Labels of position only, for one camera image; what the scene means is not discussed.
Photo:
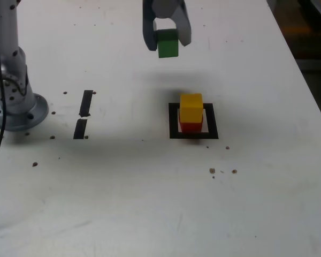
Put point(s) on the black tape strip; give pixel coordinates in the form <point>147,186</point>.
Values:
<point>85,103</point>

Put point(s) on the black tape square outline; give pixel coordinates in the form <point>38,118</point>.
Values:
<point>173,120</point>

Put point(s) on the green cube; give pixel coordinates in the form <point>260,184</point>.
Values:
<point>168,46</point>

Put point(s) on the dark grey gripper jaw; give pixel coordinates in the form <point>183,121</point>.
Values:
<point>149,32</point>

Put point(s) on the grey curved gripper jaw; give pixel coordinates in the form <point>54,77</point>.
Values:
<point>183,26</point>

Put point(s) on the red cube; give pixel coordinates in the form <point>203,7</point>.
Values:
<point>191,128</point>

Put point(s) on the yellow cube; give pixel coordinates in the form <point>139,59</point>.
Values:
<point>191,108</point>

